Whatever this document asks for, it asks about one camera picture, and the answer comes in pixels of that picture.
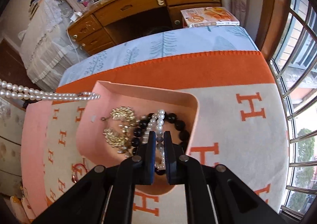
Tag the white charger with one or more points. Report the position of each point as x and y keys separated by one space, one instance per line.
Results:
x=75 y=16

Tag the food picture book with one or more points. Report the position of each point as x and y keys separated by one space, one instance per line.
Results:
x=210 y=15

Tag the window with metal grille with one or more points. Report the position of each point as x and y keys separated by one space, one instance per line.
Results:
x=297 y=65

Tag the brown wooden door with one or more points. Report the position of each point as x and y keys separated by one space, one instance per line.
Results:
x=12 y=65

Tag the orange patterned blanket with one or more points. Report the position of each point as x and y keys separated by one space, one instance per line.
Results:
x=235 y=135

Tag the pink blanket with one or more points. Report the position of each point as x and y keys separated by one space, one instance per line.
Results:
x=32 y=144

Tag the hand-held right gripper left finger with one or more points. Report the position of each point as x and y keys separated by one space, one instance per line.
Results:
x=151 y=159

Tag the wooden desk with drawers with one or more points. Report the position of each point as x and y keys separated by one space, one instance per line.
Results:
x=138 y=3

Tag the pink jewelry tray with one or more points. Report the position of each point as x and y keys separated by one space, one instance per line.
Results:
x=104 y=105

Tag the long white pearl strand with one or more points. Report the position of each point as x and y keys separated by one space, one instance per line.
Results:
x=14 y=95

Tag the gold rhinestone earring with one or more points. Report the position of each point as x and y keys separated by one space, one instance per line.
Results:
x=122 y=114

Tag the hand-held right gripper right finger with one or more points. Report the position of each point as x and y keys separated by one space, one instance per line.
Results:
x=167 y=159

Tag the lace-covered cabinet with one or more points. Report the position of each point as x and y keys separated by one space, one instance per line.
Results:
x=47 y=41

